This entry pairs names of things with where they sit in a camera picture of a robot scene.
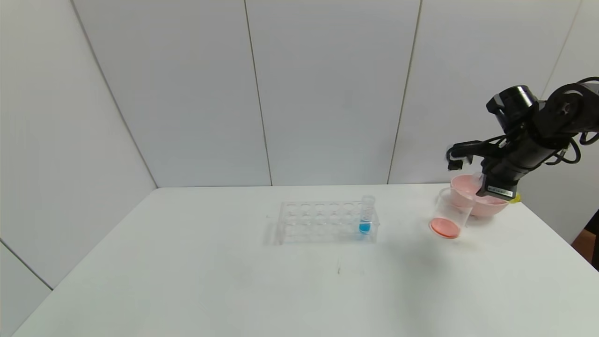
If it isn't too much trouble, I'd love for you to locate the test tube with blue pigment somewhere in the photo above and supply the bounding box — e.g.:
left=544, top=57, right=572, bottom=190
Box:
left=359, top=195, right=376, bottom=235

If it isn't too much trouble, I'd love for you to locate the test tube with yellow pigment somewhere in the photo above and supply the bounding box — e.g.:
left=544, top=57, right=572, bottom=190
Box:
left=470, top=172, right=522, bottom=204

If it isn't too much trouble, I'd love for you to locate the clear plastic beaker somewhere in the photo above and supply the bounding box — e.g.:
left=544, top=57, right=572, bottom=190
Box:
left=429, top=187, right=474, bottom=239

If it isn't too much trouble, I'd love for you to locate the pink plastic bowl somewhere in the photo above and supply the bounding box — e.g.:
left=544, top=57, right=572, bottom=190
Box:
left=449, top=175, right=511, bottom=217

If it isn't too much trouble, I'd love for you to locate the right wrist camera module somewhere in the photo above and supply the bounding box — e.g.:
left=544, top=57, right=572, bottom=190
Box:
left=447, top=140, right=492, bottom=170

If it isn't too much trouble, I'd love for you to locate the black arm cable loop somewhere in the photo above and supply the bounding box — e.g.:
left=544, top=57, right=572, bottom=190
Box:
left=552, top=77, right=599, bottom=165

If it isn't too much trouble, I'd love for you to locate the clear acrylic test tube rack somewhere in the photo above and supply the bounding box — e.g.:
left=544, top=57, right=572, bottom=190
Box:
left=276, top=200, right=380, bottom=245

